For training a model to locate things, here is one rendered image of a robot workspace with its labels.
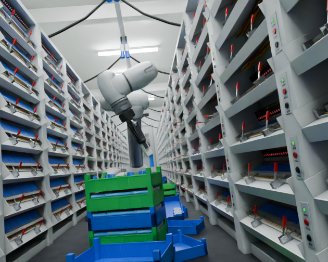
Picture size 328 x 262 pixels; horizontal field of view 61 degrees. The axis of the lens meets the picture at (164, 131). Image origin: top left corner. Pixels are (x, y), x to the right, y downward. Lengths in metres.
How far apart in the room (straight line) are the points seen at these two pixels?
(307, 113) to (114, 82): 0.82
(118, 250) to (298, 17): 0.98
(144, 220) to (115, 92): 0.58
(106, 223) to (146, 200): 0.20
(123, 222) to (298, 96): 0.82
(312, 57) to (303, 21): 0.17
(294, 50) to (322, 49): 0.14
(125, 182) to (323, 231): 0.73
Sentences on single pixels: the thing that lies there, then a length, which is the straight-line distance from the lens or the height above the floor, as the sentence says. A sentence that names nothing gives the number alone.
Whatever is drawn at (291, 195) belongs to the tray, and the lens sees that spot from 0.97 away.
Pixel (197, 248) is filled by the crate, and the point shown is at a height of 0.04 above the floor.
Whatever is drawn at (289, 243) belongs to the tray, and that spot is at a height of 0.17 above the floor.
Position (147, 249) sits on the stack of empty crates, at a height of 0.19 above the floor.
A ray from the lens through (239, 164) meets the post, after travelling 1.52.
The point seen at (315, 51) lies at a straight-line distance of 0.80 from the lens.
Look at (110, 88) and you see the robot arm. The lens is 1.31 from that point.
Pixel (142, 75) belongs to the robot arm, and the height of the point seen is 0.91.
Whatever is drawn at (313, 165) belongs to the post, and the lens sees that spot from 0.87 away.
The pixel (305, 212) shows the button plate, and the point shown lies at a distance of 0.91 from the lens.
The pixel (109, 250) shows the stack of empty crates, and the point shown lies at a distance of 1.15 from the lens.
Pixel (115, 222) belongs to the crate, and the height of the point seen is 0.27.
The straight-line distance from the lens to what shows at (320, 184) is 0.87.
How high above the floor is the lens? 0.48
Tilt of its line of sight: 7 degrees up
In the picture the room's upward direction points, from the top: 6 degrees counter-clockwise
